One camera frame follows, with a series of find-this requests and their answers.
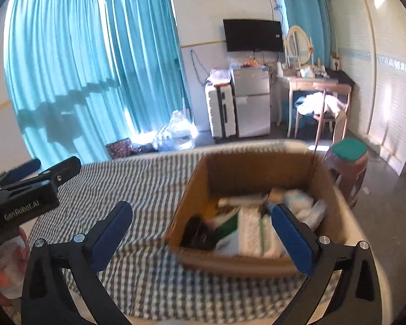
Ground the large clear water jug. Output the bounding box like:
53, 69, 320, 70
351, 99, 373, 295
169, 110, 195, 150

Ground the oval vanity mirror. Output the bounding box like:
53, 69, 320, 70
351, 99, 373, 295
284, 25, 313, 66

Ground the cardboard box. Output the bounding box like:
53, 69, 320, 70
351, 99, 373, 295
165, 151, 354, 276

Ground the wooden chair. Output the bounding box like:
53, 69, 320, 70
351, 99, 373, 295
294, 82, 352, 144

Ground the pack of water bottles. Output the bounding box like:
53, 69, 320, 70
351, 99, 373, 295
152, 127, 176, 152

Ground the silver small fridge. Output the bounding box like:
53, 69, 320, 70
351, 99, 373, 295
230, 66, 271, 138

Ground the white tissue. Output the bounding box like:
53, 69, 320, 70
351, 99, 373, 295
0, 235, 30, 298

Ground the dark patterned bag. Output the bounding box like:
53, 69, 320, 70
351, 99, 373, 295
105, 138, 156, 160

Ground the wooden dressing desk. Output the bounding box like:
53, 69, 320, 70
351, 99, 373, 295
277, 74, 354, 139

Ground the black wall television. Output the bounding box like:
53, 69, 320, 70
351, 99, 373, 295
222, 19, 283, 53

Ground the pink white bag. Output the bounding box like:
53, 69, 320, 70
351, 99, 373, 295
206, 69, 231, 87

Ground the black garment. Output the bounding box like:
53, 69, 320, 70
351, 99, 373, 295
325, 68, 355, 87

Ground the small black object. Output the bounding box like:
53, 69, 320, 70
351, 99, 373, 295
180, 217, 220, 251

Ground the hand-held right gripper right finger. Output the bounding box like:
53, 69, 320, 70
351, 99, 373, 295
271, 203, 383, 325

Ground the white clothes pile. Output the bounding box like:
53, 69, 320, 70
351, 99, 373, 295
296, 94, 347, 119

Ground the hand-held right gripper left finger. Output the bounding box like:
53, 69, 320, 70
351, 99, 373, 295
20, 200, 134, 325

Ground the grey checkered cloth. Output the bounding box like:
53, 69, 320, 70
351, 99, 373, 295
30, 151, 339, 322

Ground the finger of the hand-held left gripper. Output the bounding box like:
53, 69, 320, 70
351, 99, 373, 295
0, 158, 42, 185
37, 157, 82, 187

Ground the white suitcase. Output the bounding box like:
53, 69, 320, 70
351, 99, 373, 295
205, 83, 238, 139

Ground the white sliding wardrobe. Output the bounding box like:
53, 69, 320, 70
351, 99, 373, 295
328, 0, 406, 177

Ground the blue white packet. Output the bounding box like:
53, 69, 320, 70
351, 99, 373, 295
284, 190, 327, 229

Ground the brown stool green top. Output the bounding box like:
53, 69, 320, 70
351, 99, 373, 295
323, 138, 369, 207

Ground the teal window curtain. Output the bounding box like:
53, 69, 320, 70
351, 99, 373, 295
105, 0, 194, 143
277, 0, 332, 72
3, 0, 122, 170

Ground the black wall cable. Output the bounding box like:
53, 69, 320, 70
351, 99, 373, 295
189, 49, 208, 86

